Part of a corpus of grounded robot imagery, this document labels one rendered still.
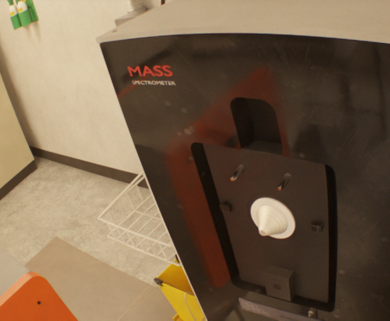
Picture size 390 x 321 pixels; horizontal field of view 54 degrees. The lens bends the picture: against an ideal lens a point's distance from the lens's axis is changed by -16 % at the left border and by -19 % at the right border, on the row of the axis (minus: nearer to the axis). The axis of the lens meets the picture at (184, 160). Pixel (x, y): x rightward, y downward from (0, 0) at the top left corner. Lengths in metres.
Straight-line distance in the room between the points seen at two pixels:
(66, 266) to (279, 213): 0.99
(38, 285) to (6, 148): 2.96
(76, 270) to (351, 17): 1.16
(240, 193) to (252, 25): 0.22
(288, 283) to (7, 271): 0.47
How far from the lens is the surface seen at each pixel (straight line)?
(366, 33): 0.34
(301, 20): 0.38
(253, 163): 0.48
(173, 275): 0.92
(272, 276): 0.58
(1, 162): 3.63
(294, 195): 0.48
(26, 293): 0.71
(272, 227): 0.50
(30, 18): 2.94
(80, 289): 1.29
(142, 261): 2.37
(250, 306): 0.68
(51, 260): 1.45
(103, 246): 2.59
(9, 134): 3.63
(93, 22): 2.46
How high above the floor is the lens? 1.54
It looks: 30 degrees down
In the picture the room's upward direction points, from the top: 18 degrees counter-clockwise
